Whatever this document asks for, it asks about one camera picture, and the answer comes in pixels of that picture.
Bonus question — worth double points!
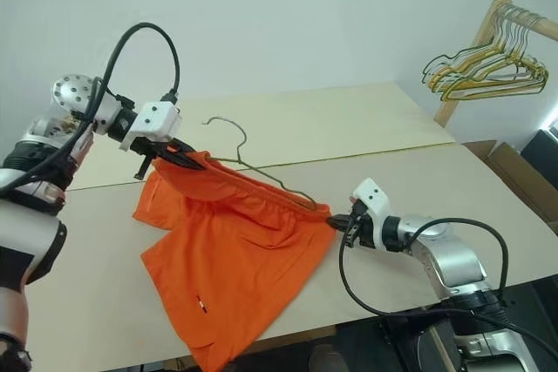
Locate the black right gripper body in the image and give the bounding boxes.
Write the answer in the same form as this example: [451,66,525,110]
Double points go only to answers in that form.
[345,199,377,248]

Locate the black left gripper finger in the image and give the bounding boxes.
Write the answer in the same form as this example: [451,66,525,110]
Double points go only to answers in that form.
[153,150,208,172]
[165,139,198,156]

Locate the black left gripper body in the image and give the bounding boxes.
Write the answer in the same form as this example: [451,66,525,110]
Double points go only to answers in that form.
[129,136,176,181]

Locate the olive green wire hanger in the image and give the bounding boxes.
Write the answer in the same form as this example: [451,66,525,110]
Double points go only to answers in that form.
[201,115,320,211]

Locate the orange shorts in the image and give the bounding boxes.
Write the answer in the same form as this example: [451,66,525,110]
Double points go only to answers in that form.
[132,150,337,370]

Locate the wooden clothes rack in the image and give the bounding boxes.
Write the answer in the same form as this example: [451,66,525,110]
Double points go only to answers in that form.
[432,0,558,130]

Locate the brown cardboard box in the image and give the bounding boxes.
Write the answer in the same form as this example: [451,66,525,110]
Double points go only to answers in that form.
[461,139,558,236]

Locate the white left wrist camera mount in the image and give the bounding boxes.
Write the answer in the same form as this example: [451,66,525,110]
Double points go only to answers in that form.
[120,101,184,152]

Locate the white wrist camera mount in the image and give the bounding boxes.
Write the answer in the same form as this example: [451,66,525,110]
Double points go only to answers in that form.
[120,101,184,152]
[351,177,396,227]

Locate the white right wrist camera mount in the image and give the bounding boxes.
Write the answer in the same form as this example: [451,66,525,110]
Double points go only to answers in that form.
[351,177,396,227]

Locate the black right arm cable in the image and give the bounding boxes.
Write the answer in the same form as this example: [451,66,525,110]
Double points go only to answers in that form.
[338,209,558,354]

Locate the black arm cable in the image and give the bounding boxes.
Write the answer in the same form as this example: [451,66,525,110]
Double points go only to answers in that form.
[338,209,558,354]
[0,21,182,195]

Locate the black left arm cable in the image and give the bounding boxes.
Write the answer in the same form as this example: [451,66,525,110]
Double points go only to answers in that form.
[0,21,182,195]

